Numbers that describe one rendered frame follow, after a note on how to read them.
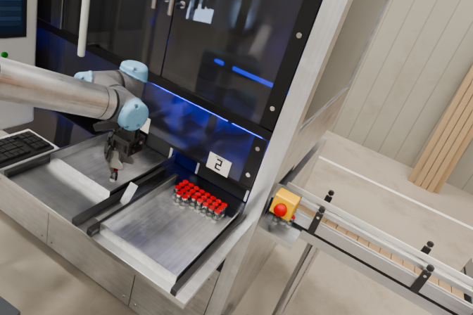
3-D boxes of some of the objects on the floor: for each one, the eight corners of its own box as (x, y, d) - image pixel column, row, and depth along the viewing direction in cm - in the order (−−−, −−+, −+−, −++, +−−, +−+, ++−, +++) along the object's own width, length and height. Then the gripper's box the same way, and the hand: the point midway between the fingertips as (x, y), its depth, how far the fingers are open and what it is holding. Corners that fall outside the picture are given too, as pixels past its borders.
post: (193, 353, 168) (424, -247, 74) (203, 361, 166) (453, -243, 73) (185, 364, 162) (423, -267, 69) (196, 373, 160) (455, -265, 67)
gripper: (128, 126, 99) (118, 187, 109) (152, 116, 108) (141, 174, 118) (105, 112, 102) (97, 174, 112) (130, 105, 110) (121, 162, 120)
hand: (113, 166), depth 115 cm, fingers closed, pressing on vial
